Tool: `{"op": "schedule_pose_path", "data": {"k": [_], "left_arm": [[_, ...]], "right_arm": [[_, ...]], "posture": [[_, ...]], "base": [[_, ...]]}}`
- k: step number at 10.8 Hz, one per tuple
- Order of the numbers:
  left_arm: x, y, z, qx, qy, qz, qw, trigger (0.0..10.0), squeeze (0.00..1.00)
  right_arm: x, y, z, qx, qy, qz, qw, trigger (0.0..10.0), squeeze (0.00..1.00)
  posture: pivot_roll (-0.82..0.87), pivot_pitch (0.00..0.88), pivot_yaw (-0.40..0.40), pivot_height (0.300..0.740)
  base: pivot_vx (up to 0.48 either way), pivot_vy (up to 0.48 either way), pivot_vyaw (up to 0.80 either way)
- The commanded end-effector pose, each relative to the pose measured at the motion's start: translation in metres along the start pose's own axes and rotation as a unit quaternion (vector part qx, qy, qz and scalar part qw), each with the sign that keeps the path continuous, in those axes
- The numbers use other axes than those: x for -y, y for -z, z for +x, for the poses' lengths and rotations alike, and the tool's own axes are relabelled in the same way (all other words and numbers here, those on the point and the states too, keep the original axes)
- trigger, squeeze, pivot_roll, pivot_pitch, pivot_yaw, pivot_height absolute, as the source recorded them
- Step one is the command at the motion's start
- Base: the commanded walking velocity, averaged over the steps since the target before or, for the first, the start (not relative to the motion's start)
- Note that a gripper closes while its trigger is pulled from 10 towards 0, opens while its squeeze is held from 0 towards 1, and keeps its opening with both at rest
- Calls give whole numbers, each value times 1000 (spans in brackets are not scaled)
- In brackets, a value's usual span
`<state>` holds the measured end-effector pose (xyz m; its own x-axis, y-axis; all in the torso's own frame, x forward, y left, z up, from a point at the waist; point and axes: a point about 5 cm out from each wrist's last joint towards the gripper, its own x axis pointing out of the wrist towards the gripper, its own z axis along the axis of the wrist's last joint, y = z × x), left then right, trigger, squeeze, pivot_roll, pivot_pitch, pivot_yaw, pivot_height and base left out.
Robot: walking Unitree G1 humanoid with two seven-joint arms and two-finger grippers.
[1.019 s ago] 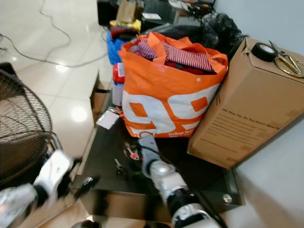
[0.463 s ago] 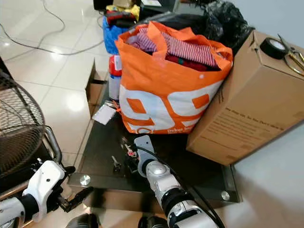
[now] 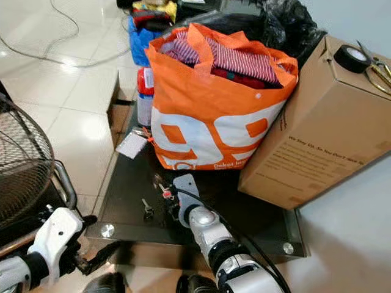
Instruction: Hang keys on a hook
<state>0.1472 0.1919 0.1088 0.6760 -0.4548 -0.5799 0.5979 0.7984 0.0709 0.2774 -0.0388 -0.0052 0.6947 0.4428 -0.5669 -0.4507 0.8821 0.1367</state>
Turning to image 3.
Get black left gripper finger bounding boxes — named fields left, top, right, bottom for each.
left=88, top=241, right=121, bottom=262
left=76, top=256, right=108, bottom=277

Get bunch of keys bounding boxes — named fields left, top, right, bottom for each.
left=141, top=182, right=175, bottom=221

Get black left robot foot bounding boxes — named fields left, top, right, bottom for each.
left=82, top=272, right=126, bottom=293

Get black robot foot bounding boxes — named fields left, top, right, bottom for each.
left=82, top=272, right=126, bottom=293
left=175, top=274, right=219, bottom=293

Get black right robot foot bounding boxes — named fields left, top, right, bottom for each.
left=175, top=274, right=219, bottom=293

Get black glass table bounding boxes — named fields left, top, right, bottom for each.
left=85, top=103, right=307, bottom=258

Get orange white shopping bag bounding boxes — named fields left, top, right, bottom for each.
left=148, top=23, right=300, bottom=172

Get small brown cardboard box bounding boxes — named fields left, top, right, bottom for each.
left=106, top=70, right=139, bottom=148

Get red capped spray bottle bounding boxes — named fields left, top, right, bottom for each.
left=136, top=67, right=156, bottom=128

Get blue plastic bag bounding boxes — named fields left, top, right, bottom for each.
left=128, top=15, right=164, bottom=68

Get red white striped cloth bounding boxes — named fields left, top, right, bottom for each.
left=162, top=29, right=289, bottom=86

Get large brown cardboard box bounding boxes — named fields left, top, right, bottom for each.
left=238, top=35, right=391, bottom=210

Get yellow red bundle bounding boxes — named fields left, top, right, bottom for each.
left=131, top=0, right=178, bottom=29

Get black plastic garbage bag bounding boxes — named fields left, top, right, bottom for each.
left=177, top=0, right=328, bottom=65

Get black tape roll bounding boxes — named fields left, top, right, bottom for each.
left=334, top=45, right=373, bottom=74

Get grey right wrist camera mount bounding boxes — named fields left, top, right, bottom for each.
left=173, top=173, right=202, bottom=228

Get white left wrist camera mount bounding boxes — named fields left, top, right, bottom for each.
left=30, top=207, right=86, bottom=277

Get chrome metal tube frame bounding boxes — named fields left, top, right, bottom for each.
left=51, top=159, right=79, bottom=212

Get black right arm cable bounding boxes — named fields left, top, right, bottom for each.
left=177, top=187, right=292, bottom=293

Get black wire fan grille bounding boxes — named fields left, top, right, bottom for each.
left=0, top=92, right=56, bottom=230

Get white floor cable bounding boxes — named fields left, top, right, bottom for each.
left=0, top=0, right=133, bottom=68

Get yellow handled scissors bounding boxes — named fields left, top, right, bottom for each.
left=356, top=40, right=391, bottom=96

